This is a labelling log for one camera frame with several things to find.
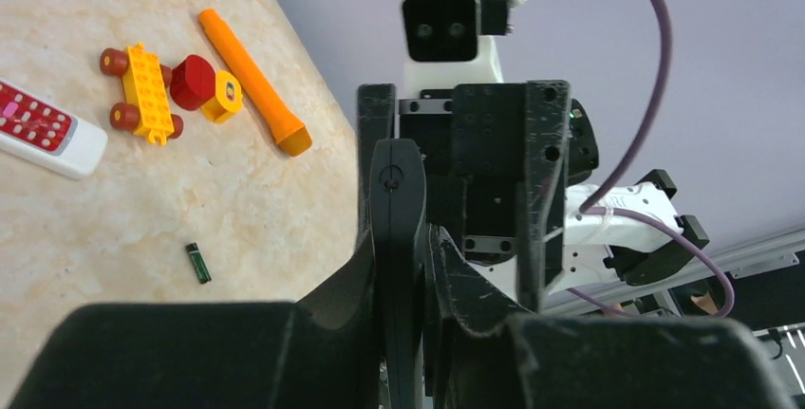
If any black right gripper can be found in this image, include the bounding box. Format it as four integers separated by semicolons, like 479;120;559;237
355;80;571;312

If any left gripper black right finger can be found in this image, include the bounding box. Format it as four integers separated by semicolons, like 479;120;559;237
426;226;793;408

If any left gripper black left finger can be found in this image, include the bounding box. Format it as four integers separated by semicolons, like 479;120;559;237
10;234;379;408

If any white remote control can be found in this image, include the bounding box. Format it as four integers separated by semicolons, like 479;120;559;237
1;80;108;180

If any black remote control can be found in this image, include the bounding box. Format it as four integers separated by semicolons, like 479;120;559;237
369;139;426;408

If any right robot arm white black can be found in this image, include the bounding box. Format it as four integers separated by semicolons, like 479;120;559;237
357;81;708;320

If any dark green AAA battery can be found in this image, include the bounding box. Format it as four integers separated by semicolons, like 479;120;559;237
185;242;212;285

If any orange toy carrot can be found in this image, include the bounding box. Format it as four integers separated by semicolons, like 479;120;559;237
197;9;312;157

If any red yellow toy piece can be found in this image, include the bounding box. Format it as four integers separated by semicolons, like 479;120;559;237
169;54;244;124

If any yellow toy car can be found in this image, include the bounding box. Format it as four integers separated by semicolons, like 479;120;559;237
99;43;184;145

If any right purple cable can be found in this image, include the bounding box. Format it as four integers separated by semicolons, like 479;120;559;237
502;0;737;321

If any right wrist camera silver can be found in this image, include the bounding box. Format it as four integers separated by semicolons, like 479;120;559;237
401;0;513;98

